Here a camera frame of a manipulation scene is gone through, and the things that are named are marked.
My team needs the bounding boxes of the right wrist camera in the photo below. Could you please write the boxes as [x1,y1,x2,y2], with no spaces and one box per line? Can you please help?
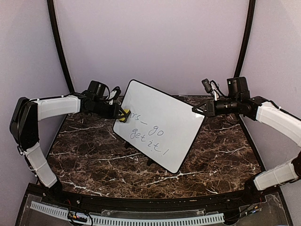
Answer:
[201,79,219,100]

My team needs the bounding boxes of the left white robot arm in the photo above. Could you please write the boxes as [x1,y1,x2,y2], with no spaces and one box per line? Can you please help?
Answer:
[9,81,131,205]

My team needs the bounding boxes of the black frame post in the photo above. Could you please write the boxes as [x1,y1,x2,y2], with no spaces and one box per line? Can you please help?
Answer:
[232,0,256,78]
[47,0,75,93]

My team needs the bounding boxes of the left black frame post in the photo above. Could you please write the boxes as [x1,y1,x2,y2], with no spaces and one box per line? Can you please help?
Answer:
[47,0,75,93]

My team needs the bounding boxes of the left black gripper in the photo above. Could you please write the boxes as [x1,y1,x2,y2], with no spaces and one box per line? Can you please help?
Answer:
[92,99,127,119]

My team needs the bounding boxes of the white slotted cable duct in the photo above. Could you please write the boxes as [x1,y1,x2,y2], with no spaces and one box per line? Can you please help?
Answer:
[30,201,225,226]

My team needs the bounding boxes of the black front rail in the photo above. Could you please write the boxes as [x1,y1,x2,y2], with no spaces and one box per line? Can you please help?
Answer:
[61,191,266,212]

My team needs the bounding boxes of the right black frame post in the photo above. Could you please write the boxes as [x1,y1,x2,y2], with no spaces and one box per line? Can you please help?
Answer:
[232,0,256,78]

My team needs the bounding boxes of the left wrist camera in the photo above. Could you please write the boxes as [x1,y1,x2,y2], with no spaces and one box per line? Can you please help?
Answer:
[106,86,121,105]

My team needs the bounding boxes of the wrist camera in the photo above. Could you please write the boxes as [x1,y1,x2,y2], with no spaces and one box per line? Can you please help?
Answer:
[106,86,121,105]
[201,79,219,100]

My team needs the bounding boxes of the yellow black eraser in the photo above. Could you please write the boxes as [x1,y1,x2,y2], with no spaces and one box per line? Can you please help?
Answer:
[119,108,131,123]

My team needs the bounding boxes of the white whiteboard black frame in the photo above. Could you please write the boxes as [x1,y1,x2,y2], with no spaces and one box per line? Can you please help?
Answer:
[113,80,205,174]

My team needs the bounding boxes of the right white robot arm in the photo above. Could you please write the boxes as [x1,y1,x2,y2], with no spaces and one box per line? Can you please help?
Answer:
[192,77,301,204]

